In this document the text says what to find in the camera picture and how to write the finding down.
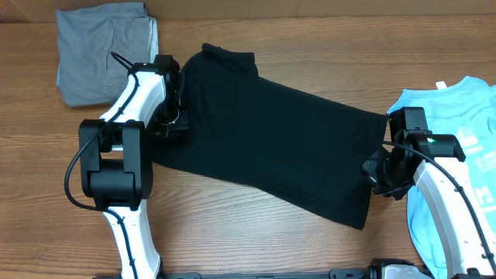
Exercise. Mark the black t-shirt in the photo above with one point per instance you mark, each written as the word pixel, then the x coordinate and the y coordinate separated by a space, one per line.
pixel 296 146

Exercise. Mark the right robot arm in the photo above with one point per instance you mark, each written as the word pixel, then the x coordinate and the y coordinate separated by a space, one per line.
pixel 435 164

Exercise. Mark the light blue t-shirt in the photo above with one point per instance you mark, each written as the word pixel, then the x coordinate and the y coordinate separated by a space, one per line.
pixel 466 110

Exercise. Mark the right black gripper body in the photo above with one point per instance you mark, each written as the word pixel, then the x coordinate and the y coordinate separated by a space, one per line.
pixel 389 175

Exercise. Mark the folded grey shorts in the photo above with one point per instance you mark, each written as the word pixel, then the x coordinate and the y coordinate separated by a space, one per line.
pixel 87 73

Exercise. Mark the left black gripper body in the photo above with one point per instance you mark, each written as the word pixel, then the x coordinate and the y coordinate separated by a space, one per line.
pixel 169 118

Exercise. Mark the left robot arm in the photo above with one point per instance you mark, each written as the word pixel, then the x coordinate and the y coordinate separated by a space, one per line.
pixel 115 162

